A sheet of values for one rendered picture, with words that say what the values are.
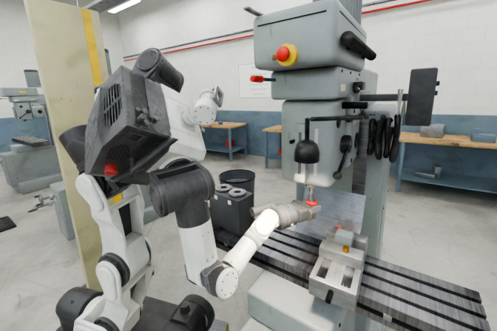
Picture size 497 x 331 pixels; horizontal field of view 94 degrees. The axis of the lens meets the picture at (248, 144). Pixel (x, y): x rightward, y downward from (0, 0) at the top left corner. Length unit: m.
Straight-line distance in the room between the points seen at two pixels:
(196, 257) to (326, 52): 0.63
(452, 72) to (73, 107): 5.07
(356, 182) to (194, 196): 0.92
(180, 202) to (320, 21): 0.59
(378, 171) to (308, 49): 0.79
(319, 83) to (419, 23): 4.45
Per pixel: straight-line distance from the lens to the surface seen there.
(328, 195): 1.39
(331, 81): 0.77
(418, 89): 1.07
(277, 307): 1.05
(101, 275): 1.11
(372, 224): 1.42
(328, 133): 0.83
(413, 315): 1.03
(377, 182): 1.33
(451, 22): 5.18
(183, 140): 0.68
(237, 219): 1.19
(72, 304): 1.51
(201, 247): 0.67
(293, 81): 0.82
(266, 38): 0.77
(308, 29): 0.71
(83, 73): 2.18
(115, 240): 1.05
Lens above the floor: 1.66
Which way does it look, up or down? 13 degrees down
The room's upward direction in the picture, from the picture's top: 2 degrees counter-clockwise
